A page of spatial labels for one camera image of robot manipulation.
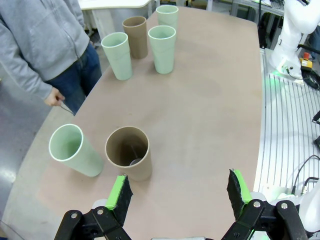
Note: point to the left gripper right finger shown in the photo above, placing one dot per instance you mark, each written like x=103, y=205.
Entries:
x=250, y=220

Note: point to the yellow emergency stop box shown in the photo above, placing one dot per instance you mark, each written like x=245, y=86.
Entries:
x=306, y=63

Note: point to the person's blue jeans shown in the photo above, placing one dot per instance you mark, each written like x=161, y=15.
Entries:
x=80, y=75

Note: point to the person's right hand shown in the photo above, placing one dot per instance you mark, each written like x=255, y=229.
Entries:
x=53, y=97

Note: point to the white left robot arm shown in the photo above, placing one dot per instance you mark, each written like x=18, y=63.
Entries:
x=310, y=212

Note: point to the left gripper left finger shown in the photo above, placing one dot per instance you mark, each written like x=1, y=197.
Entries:
x=110, y=220

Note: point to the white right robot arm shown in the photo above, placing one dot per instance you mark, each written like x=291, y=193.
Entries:
x=287, y=45

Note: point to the light green plastic cup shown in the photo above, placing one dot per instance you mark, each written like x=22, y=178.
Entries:
x=121, y=65
x=85, y=160
x=163, y=60
x=167, y=21

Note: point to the person's grey hoodie torso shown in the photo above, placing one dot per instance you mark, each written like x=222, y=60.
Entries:
x=50, y=37

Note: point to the white desk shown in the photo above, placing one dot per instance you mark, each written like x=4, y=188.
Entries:
x=112, y=5

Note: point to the person's right forearm grey sleeve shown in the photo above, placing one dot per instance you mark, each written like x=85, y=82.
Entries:
x=25, y=75

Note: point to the slotted aluminium base plate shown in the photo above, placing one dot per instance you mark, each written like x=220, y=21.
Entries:
x=282, y=112

